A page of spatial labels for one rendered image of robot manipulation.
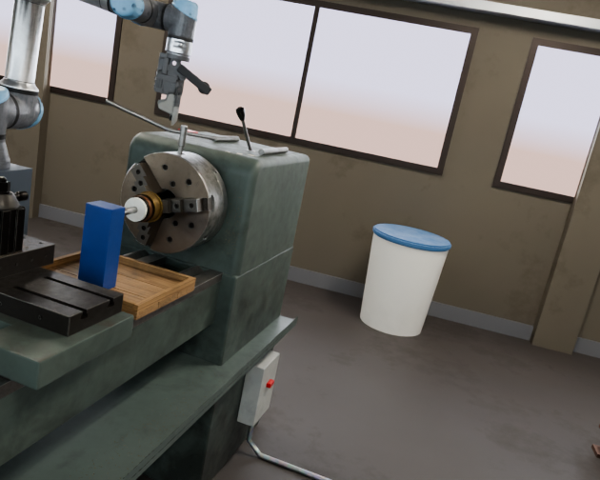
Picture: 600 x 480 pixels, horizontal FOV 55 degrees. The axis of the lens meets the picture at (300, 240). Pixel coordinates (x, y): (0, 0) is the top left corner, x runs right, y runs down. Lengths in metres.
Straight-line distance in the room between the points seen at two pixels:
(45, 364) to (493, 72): 3.96
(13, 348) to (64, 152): 4.37
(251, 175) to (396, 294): 2.38
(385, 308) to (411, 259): 0.41
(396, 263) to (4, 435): 3.11
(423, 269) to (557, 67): 1.75
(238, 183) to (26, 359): 0.95
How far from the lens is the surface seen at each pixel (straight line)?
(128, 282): 1.70
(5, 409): 1.26
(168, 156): 1.81
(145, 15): 1.75
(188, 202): 1.74
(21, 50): 2.02
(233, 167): 1.89
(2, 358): 1.22
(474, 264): 4.73
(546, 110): 4.65
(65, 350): 1.22
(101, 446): 1.62
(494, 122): 4.61
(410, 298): 4.10
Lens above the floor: 1.47
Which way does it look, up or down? 14 degrees down
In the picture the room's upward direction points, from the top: 11 degrees clockwise
